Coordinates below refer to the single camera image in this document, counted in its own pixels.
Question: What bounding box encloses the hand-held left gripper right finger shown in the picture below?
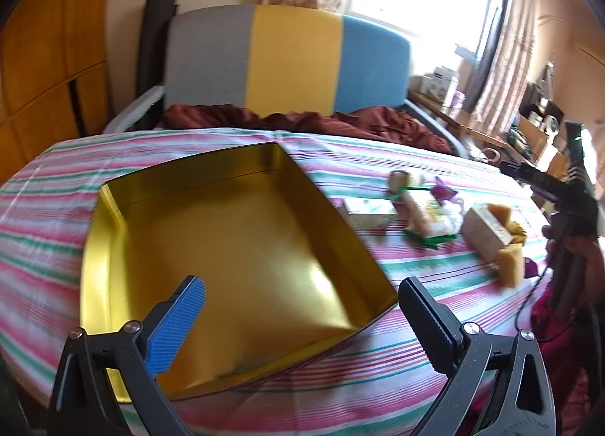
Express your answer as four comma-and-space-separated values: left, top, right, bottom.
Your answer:
398, 276, 558, 436

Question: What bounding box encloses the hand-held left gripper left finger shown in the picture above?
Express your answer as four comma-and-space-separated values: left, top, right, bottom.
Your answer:
50, 275, 209, 436

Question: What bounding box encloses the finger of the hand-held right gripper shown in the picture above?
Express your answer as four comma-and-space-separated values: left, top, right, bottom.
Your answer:
498, 161, 562, 203

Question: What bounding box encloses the white printed carton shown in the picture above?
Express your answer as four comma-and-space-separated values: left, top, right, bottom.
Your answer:
461, 204, 513, 262

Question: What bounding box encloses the gold tin box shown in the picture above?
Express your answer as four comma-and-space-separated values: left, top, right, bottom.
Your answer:
79, 143, 399, 405

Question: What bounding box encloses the green white snack packet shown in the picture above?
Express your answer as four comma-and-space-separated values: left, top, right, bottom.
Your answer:
402, 188, 457, 250

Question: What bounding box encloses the small white green box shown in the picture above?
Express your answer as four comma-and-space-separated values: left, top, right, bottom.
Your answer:
343, 198, 399, 230

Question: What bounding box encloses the round white snack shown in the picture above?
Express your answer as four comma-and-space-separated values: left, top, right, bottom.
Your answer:
388, 170, 426, 192

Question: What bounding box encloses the person's right hand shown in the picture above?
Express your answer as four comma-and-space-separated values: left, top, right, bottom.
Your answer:
541, 223, 605, 282

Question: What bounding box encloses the cluttered metal stand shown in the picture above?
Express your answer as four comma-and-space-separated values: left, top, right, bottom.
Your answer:
506, 62, 582, 172

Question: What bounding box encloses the striped tablecloth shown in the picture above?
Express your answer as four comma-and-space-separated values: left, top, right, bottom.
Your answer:
0, 128, 568, 436

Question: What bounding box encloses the wooden side table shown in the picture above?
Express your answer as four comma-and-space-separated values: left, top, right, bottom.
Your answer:
409, 88, 509, 148

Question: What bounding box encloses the white appliance box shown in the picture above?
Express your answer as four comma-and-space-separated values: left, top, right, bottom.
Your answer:
420, 66, 461, 99

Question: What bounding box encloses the dark red clothing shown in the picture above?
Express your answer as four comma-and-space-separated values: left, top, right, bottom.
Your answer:
529, 275, 605, 436

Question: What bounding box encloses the maroon cloth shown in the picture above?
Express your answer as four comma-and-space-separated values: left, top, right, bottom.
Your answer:
163, 104, 455, 155

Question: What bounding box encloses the grey yellow blue chair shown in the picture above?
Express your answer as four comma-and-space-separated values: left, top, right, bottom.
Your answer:
105, 5, 473, 160

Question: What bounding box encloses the black rolled mat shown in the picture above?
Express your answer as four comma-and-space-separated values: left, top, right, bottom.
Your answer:
136, 0, 179, 101

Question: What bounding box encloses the wooden wardrobe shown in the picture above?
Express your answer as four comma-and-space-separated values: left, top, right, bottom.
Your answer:
0, 0, 114, 172

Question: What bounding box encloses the black cable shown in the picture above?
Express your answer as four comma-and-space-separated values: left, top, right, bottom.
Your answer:
515, 266, 568, 342

